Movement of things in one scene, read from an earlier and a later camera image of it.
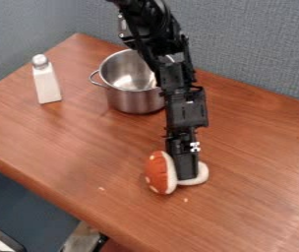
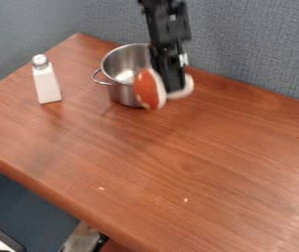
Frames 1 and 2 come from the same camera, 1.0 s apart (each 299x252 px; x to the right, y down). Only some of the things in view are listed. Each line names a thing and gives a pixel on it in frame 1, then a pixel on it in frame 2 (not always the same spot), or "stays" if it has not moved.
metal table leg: (85, 239) stays
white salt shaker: (45, 80) stays
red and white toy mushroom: (161, 175) to (149, 89)
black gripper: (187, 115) to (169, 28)
